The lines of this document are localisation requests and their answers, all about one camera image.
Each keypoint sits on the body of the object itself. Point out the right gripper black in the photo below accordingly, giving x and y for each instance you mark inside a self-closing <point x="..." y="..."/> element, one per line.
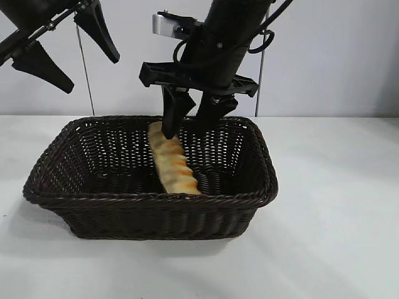
<point x="224" y="46"/>

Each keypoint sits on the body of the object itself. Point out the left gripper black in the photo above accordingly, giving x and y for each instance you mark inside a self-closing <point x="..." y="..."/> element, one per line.
<point x="31" y="12"/>

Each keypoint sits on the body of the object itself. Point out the long striped bread loaf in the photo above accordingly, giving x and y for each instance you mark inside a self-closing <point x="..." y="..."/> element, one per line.
<point x="174" y="168"/>

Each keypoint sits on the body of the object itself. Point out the dark brown wicker basket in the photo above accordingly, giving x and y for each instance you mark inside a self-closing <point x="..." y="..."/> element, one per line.
<point x="156" y="218"/>

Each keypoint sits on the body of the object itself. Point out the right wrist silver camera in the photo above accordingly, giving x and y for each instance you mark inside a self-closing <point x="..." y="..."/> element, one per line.
<point x="163" y="26"/>

